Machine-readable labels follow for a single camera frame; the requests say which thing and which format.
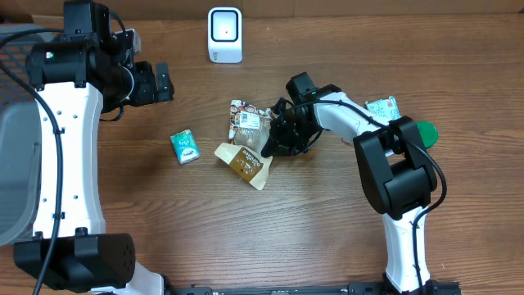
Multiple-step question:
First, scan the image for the green lid jar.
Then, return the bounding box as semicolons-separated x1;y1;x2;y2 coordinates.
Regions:
417;120;439;149

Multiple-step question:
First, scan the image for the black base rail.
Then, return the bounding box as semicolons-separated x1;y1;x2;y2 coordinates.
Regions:
166;280;463;295

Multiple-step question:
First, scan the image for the teal tissue packet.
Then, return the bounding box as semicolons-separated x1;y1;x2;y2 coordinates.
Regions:
170;129;201;165

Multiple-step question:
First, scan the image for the grey plastic basket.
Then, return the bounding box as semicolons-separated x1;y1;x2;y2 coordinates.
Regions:
0;23;56;247

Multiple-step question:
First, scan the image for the clear brown bread bag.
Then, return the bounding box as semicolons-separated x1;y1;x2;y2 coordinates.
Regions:
215;100;273;191

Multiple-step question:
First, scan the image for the white barcode scanner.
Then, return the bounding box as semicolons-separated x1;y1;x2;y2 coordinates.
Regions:
207;7;243;64

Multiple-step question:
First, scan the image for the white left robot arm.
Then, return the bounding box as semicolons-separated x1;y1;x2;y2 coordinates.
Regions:
14;1;174;294

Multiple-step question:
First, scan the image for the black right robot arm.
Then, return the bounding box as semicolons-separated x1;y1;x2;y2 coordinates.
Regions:
261;72;442;294

